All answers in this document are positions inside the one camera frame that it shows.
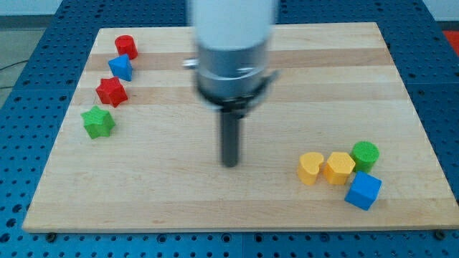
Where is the wooden board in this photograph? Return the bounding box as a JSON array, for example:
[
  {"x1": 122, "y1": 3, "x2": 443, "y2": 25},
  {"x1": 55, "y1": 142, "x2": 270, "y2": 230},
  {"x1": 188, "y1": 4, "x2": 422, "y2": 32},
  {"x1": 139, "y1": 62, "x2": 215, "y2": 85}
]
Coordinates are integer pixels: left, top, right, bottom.
[{"x1": 23, "y1": 22, "x2": 458, "y2": 233}]

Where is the yellow heart block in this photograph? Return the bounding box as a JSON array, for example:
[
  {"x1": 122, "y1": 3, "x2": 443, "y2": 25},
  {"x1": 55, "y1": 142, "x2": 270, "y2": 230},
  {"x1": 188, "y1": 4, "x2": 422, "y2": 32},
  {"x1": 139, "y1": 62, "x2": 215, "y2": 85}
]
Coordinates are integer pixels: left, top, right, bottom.
[{"x1": 297, "y1": 152, "x2": 324, "y2": 186}]

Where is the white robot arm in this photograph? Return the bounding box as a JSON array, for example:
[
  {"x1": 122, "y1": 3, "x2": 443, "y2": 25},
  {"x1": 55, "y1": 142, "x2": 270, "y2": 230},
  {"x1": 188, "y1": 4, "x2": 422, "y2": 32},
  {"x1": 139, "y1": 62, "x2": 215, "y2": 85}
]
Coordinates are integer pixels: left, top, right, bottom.
[{"x1": 184, "y1": 0, "x2": 278, "y2": 167}]

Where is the red star block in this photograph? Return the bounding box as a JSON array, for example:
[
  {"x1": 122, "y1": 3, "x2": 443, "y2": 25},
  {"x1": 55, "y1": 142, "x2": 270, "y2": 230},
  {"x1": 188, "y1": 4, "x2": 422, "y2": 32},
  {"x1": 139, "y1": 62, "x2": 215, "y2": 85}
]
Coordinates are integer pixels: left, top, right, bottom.
[{"x1": 96, "y1": 77, "x2": 128, "y2": 108}]

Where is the blue cube block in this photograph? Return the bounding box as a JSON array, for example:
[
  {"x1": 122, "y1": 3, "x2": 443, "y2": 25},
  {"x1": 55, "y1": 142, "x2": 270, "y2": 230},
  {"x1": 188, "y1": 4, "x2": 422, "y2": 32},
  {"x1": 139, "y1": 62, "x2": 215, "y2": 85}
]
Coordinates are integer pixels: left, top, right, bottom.
[{"x1": 344, "y1": 171, "x2": 382, "y2": 211}]

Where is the green star block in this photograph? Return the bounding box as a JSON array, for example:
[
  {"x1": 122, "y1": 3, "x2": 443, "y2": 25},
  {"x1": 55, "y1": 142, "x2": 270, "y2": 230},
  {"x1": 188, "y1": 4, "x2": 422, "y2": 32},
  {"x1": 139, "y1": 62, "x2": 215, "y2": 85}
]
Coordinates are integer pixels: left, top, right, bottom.
[{"x1": 80, "y1": 105, "x2": 115, "y2": 139}]

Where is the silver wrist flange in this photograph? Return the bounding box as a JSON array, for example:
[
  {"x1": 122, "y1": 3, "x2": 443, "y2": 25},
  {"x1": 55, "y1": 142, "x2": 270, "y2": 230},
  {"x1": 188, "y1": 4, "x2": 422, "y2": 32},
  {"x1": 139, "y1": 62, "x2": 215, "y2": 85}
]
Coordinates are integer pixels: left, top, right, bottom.
[{"x1": 183, "y1": 39, "x2": 280, "y2": 118}]

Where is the black cable on floor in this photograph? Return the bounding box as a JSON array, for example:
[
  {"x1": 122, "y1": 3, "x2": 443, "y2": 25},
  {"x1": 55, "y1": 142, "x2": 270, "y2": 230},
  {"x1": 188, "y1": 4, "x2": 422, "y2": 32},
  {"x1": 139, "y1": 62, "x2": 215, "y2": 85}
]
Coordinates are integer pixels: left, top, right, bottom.
[{"x1": 0, "y1": 59, "x2": 29, "y2": 90}]

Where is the yellow hexagon block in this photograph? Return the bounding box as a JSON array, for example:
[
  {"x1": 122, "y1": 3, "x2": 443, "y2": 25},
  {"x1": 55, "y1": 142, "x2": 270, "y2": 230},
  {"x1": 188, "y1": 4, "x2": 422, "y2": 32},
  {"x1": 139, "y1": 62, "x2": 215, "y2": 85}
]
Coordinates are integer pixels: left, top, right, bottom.
[{"x1": 323, "y1": 152, "x2": 356, "y2": 185}]

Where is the blue triangle block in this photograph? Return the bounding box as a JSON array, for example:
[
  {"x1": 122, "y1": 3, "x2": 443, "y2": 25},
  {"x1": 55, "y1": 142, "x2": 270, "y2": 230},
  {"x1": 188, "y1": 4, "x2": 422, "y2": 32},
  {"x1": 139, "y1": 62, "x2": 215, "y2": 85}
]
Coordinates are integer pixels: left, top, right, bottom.
[{"x1": 108, "y1": 54, "x2": 133, "y2": 82}]

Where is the green cylinder block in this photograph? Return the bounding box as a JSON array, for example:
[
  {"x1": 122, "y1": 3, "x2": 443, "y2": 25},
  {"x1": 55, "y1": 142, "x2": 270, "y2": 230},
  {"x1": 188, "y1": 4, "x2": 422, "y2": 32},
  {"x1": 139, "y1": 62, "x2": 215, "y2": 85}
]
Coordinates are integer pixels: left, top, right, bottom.
[{"x1": 350, "y1": 141, "x2": 380, "y2": 173}]

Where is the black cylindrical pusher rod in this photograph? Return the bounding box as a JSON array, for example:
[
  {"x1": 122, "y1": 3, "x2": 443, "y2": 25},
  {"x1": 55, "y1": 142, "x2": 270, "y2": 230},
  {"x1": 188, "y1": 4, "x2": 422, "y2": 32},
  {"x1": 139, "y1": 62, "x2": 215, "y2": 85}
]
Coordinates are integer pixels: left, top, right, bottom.
[{"x1": 219, "y1": 112, "x2": 240, "y2": 168}]

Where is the red cylinder block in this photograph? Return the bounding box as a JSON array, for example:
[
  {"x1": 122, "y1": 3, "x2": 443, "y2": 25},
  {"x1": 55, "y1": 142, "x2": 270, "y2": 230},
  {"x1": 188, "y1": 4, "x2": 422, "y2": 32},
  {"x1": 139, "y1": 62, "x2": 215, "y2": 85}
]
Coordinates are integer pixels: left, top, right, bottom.
[{"x1": 115, "y1": 35, "x2": 138, "y2": 59}]

